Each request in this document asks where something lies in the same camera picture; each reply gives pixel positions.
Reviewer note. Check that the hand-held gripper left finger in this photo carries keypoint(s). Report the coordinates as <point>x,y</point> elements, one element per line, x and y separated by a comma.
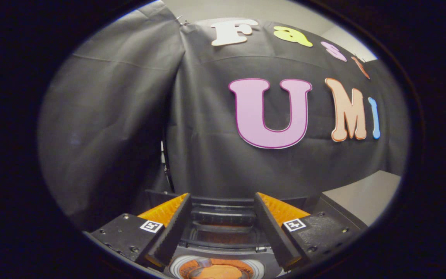
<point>176,228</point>

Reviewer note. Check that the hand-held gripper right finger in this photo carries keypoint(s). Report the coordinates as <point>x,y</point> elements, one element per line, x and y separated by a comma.
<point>271,232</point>

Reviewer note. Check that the yellow clothes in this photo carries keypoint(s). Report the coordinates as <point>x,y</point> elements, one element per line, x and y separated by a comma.
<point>219,272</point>

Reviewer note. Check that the black stand pole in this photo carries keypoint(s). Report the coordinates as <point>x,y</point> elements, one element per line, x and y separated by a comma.
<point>165,166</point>

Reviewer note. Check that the white cabinet with grey top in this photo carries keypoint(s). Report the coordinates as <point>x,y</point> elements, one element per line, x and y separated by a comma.
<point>362,197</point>

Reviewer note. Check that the black backdrop cloth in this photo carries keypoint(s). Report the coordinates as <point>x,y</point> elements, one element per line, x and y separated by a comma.
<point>110,116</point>

